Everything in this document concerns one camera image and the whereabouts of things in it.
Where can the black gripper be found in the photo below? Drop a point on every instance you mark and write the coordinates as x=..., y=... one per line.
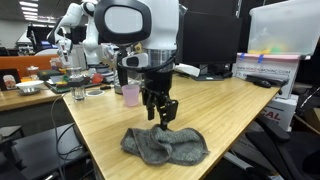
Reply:
x=158, y=83

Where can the gray terry towel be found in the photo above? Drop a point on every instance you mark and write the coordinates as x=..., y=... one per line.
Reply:
x=180, y=146

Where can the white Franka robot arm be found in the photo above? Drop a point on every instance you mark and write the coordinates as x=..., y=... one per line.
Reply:
x=156, y=23

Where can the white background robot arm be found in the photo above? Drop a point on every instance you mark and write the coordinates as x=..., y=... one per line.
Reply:
x=88, y=36

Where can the pink plastic cup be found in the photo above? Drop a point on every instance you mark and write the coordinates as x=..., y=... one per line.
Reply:
x=130, y=96

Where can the gray metal tray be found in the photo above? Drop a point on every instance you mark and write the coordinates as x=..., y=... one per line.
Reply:
x=83, y=87

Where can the square glass jar black band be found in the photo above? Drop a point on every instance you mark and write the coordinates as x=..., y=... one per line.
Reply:
x=78, y=90

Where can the black computer monitor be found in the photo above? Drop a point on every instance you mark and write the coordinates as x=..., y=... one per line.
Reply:
x=210, y=38

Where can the black computer mouse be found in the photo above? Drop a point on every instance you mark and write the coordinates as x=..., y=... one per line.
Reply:
x=262, y=84

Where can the long black device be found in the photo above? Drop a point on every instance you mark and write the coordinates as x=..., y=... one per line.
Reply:
x=276, y=79

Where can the white box red letters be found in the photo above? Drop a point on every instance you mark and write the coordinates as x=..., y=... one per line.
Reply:
x=280, y=115

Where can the white printed cardboard box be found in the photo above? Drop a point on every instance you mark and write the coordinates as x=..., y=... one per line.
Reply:
x=276, y=71

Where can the shiny metal bowl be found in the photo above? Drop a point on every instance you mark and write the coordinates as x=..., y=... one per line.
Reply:
x=30, y=86

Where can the small lidded glass jar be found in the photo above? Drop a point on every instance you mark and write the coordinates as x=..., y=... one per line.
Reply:
x=32, y=73

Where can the black office chair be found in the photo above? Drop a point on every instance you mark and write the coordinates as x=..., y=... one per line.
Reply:
x=283, y=156

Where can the orange partition panel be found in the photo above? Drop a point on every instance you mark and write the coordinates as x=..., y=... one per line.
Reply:
x=30, y=63

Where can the translucent plastic bin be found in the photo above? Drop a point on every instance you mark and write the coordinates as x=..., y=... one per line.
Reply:
x=283, y=26

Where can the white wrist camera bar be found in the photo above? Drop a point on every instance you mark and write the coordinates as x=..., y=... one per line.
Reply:
x=135, y=60

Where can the black picture frame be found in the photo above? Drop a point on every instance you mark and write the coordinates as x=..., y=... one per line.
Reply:
x=10, y=81

